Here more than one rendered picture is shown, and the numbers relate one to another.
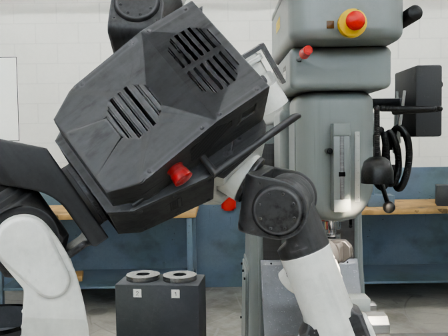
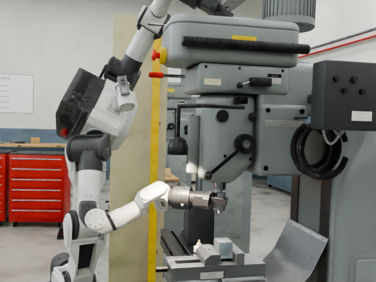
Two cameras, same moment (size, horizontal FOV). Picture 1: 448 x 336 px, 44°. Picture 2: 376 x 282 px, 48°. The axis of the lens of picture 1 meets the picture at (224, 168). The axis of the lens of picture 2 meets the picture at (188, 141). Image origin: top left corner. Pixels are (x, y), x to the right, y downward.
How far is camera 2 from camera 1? 2.05 m
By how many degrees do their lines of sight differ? 78
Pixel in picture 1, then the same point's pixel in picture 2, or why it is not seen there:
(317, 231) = (81, 163)
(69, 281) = (70, 167)
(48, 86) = not seen: outside the picture
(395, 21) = (173, 50)
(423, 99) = (314, 94)
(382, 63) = (196, 74)
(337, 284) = (79, 187)
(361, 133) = (202, 122)
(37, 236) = not seen: hidden behind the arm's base
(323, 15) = not seen: hidden behind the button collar
